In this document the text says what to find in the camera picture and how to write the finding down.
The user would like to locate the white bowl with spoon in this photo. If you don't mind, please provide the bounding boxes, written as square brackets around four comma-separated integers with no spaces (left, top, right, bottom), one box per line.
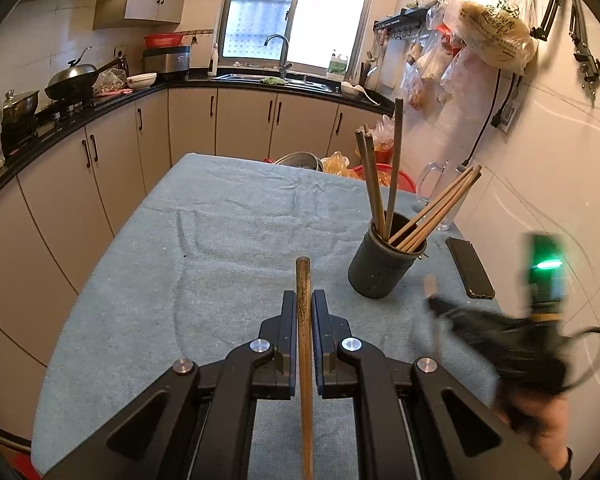
[341,81,381,106]

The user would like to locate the black smartphone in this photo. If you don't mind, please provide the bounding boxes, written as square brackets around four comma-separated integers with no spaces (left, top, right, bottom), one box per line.
[446,237,496,301]

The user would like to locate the crumpled clear plastic bag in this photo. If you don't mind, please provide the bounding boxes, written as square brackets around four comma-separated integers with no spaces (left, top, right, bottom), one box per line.
[370,115,396,151]

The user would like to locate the clear glass mug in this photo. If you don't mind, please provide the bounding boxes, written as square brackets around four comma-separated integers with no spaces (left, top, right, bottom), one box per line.
[416,160,473,231]

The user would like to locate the orange plastic bag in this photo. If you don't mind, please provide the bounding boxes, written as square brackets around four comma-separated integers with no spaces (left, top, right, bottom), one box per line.
[322,151,361,178]

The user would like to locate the steel sink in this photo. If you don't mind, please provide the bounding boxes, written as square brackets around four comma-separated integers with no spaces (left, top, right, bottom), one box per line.
[215,72,331,92]

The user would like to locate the red plastic basket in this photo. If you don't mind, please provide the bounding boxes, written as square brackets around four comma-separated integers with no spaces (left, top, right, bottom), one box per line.
[144,33,186,50]

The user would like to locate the clear plastic food bag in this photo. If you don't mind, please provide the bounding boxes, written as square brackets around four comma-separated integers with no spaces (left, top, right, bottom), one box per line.
[94,67,133,97]

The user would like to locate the person's right hand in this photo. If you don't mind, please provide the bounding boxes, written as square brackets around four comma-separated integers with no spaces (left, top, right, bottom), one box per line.
[495,390,573,477]

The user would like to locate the black power cable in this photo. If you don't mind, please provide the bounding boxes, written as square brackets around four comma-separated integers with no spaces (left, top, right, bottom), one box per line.
[460,67,523,168]

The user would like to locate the beige lower cabinets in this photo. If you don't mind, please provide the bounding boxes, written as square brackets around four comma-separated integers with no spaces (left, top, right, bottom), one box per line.
[0,87,396,441]

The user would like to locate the kitchen window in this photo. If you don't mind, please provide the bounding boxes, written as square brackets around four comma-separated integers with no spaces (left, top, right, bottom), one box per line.
[217,0,386,73]

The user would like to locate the dark round chopstick holder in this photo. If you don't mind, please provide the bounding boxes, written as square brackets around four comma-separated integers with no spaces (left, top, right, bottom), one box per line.
[347,211,428,299]

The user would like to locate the hanging clear plastic bags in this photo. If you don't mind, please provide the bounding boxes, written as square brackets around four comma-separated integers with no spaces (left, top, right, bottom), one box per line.
[400,30,473,121]

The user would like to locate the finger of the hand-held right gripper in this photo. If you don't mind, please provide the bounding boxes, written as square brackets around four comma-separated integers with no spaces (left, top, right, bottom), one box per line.
[422,275,462,324]

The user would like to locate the blue-grey table cloth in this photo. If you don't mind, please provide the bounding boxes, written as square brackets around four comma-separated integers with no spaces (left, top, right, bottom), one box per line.
[30,152,506,480]

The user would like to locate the light bamboo chopstick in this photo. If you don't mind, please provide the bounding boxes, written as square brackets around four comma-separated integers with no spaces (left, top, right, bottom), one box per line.
[401,169,482,252]
[395,166,481,248]
[407,172,483,255]
[389,164,476,245]

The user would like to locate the black wok with lid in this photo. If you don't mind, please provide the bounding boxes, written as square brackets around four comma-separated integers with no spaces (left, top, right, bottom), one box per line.
[45,47,126,101]

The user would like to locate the black wall rack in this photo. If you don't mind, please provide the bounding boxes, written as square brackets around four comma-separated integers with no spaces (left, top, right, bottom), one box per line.
[372,5,441,41]

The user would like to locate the dark wooden chopstick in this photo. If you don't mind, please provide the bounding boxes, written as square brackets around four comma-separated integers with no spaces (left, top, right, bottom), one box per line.
[363,126,387,240]
[295,256,315,480]
[355,130,381,236]
[384,97,405,243]

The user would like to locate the black kitchen countertop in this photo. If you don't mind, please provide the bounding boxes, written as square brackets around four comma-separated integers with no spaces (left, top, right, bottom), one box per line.
[0,67,396,211]

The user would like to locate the wall socket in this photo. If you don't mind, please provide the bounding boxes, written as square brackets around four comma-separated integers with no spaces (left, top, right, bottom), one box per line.
[497,95,523,133]

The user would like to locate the red plastic basin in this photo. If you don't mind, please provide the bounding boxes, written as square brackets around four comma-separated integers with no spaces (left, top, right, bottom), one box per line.
[355,162,416,193]

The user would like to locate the chrome sink faucet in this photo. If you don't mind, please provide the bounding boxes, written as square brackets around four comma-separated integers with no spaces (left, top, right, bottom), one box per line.
[264,34,293,80]

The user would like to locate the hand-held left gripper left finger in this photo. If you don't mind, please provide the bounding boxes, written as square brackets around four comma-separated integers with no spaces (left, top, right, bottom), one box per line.
[42,290,298,480]

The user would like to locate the steel cooking pot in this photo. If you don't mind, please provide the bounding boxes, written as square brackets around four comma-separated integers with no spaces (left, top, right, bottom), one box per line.
[2,89,41,128]

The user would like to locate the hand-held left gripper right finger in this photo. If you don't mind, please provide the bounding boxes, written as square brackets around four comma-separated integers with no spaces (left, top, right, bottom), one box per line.
[311,290,563,480]

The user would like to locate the hanging bag of flatbread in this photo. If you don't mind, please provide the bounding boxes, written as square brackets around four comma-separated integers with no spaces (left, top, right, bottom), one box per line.
[442,0,538,73]

